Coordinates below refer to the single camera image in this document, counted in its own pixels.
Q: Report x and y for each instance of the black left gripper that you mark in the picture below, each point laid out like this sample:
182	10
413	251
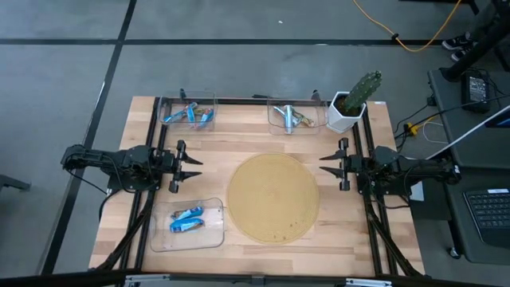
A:
169	163

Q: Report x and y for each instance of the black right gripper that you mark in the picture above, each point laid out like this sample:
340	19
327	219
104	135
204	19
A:
358	165

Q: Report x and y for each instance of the blue granola bar purple end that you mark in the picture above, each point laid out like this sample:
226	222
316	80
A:
187	213

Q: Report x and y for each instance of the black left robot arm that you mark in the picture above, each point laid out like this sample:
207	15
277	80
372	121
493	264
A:
99	159

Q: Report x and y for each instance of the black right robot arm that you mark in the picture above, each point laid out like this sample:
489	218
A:
418	171

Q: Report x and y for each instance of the clear plastic bin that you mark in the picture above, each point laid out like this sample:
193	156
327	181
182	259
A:
318	127
211	239
167	103

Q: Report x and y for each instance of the white plant pot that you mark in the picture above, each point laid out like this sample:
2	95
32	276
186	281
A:
338	123

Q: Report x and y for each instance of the round woven yellow placemat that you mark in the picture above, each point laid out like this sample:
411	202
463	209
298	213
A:
273	199

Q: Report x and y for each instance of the green cactus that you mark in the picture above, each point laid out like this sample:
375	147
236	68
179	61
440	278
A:
362	89

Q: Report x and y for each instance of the yellow power plug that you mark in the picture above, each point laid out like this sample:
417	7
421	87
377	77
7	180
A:
412	128

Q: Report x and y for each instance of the dark grey side desk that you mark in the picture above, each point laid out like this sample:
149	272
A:
450	135

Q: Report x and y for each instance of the black power adapter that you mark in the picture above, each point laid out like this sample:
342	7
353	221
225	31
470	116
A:
476	89

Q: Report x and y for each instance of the black laptop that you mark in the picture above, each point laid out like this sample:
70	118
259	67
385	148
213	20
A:
490	215

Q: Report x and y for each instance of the person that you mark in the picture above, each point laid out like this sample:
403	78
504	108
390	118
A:
458	42

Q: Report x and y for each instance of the black stand leg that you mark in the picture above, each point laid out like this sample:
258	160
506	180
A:
474	52

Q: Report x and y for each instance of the black chair base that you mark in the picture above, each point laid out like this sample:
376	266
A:
12	182

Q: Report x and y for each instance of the black aluminium table frame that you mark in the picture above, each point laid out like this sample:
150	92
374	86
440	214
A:
370	223

